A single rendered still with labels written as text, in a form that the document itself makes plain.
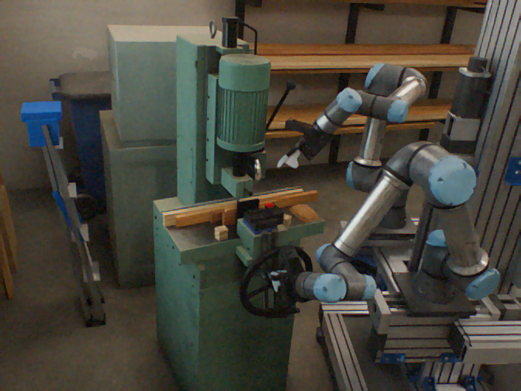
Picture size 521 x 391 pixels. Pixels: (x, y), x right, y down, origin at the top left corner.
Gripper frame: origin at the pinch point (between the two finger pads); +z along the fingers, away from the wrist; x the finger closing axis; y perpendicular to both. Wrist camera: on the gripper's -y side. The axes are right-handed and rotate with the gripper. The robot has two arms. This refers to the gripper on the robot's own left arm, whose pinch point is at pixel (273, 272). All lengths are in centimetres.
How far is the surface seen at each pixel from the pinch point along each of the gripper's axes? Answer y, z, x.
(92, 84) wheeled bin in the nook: -115, 187, -14
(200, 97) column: -66, 29, -3
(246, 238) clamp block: -11.4, 15.5, -0.4
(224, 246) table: -9.9, 21.6, -7.0
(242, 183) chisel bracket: -31.1, 22.6, 4.7
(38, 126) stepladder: -71, 82, -57
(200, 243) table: -12.7, 22.5, -15.3
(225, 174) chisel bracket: -35.7, 31.4, 2.2
